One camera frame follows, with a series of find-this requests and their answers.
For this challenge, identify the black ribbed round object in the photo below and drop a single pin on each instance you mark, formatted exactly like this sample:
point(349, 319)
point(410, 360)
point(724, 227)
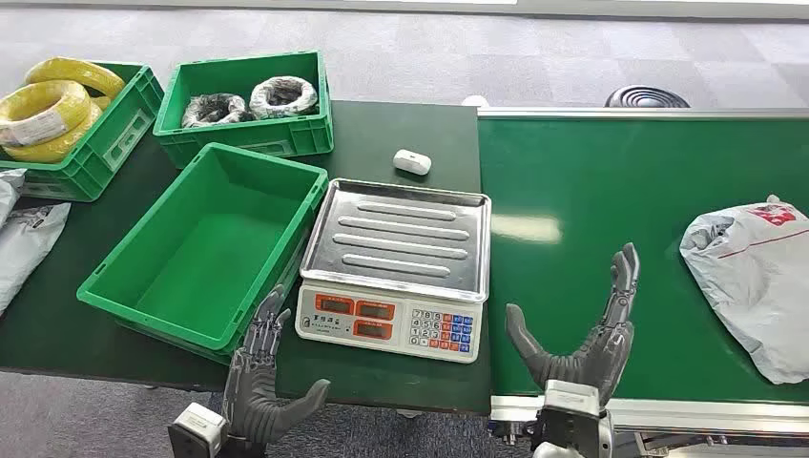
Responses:
point(645, 98)

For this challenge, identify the white round knob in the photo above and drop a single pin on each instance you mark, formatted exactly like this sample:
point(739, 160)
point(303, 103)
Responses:
point(475, 101)

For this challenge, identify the small white plastic case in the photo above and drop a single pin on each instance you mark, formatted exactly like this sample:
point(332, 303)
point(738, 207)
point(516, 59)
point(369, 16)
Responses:
point(412, 162)

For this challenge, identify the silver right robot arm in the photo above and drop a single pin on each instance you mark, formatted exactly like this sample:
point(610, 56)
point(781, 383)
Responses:
point(559, 452)

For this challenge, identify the empty green plastic crate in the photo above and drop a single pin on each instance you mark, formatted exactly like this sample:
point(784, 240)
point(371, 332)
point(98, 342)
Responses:
point(208, 265)

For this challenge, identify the green conveyor belt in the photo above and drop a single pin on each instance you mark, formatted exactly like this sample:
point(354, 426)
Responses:
point(600, 189)

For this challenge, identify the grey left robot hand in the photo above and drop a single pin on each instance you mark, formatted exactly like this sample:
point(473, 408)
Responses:
point(249, 398)

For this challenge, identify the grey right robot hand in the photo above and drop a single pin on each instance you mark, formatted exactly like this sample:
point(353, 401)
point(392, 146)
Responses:
point(600, 360)

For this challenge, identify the large grey mailer bag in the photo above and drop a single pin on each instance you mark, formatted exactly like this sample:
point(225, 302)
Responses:
point(28, 253)

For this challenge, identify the green crate with yellow coils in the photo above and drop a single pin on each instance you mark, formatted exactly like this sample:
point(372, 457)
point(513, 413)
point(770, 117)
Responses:
point(120, 133)

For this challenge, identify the grey plastic courier package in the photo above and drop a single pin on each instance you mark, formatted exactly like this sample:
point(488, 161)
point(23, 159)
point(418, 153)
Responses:
point(752, 291)

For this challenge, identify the electronic weighing scale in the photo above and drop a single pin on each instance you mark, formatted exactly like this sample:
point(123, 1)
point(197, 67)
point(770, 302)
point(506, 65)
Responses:
point(395, 253)

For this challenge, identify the small grey mailer bag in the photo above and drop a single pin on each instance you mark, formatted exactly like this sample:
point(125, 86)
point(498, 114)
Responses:
point(7, 193)

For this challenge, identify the green crate with black coils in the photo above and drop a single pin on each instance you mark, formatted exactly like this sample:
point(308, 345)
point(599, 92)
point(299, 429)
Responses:
point(253, 136)

